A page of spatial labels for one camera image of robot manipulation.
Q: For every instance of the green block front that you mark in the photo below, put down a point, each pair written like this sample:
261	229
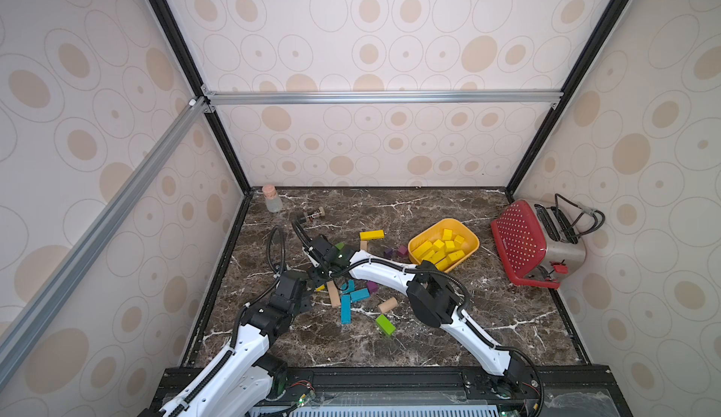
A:
385	325

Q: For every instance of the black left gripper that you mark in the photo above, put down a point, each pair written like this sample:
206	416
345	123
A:
307	298

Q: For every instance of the aluminium frame bar back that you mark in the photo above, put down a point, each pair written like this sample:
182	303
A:
395	97

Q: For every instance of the yellow plastic tray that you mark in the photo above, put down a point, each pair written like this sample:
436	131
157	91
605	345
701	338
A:
433	233

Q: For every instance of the teal block right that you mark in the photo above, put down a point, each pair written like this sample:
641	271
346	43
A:
359	295

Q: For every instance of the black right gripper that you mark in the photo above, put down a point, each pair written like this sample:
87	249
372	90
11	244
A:
318	248

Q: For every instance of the natural wood cylinder block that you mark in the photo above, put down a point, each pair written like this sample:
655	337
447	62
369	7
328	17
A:
388	305

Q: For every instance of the teal block left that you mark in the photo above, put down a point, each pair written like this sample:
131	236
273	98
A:
348	287

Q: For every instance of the red polka dot toaster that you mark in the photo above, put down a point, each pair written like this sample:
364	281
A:
536	244

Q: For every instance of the purple cube block near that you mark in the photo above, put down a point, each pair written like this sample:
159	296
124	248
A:
372	287

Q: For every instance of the long speckled yellow block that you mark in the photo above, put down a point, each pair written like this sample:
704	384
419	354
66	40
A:
434	256

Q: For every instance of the clear bottle pink cap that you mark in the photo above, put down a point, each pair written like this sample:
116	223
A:
273	201

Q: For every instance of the black spice jar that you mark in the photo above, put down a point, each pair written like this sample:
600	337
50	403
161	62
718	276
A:
310	216

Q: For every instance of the long teal block front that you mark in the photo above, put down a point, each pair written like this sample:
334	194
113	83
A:
345	309

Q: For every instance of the long natural wood block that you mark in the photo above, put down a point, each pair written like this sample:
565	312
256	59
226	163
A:
334	294

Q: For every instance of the aluminium frame bar left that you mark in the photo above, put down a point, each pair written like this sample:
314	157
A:
24	334

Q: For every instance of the aluminium frame bar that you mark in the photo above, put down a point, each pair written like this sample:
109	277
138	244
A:
395	97
24	334

